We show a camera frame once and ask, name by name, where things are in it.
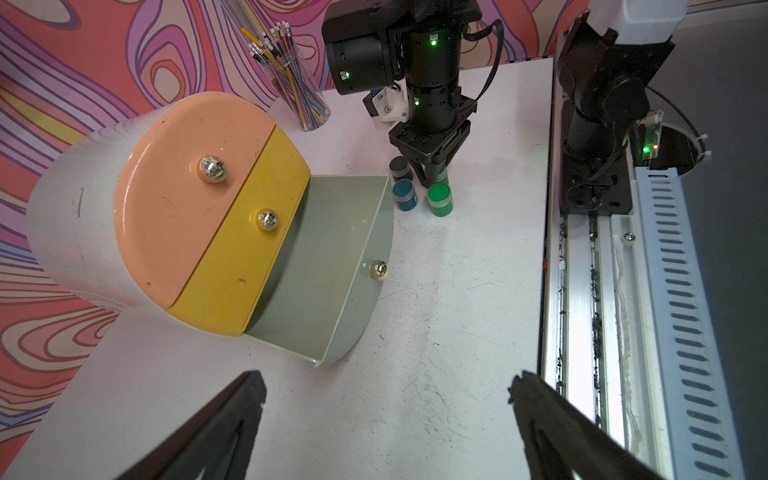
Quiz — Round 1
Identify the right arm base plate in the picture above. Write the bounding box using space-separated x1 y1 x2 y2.
560 162 633 216

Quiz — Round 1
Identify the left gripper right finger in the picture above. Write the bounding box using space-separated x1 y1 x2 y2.
508 371 659 479

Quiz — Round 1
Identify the clear cup of brushes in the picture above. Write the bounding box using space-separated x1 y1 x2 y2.
240 22 331 131

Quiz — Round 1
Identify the yellow drawer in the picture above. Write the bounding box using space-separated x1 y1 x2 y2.
166 127 310 337

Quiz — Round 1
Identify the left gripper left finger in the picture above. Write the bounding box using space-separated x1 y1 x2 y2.
120 370 267 479

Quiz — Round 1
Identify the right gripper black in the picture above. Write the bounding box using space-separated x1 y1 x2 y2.
389 96 477 189

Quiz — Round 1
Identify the peach top drawer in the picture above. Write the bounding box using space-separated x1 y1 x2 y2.
115 92 275 308

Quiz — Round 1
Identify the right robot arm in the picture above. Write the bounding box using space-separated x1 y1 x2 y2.
321 1 689 216

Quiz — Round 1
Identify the grey green bottom drawer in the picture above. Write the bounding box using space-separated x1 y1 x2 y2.
245 175 394 366

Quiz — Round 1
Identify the green paint can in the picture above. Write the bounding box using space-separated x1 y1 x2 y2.
435 167 449 185
427 183 454 217

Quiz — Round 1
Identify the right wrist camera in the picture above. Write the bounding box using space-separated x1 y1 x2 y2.
363 83 409 131

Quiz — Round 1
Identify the white round drawer cabinet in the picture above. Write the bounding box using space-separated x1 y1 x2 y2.
25 91 313 337

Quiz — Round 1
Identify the teal paint can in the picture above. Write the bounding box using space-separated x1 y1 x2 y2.
392 178 418 211
389 156 414 183

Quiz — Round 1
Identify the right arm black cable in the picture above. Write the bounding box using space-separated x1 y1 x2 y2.
458 17 703 157

